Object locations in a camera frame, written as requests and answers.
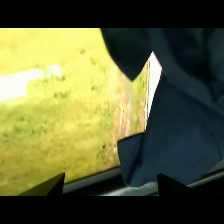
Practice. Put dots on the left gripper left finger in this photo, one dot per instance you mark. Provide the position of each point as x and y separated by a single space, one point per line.
50 188

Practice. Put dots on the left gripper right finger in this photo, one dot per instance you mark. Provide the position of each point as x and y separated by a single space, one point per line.
168 187

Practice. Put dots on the dark blue garment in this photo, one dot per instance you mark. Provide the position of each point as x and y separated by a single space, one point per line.
186 133

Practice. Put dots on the silver frame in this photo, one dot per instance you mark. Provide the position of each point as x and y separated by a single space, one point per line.
140 190

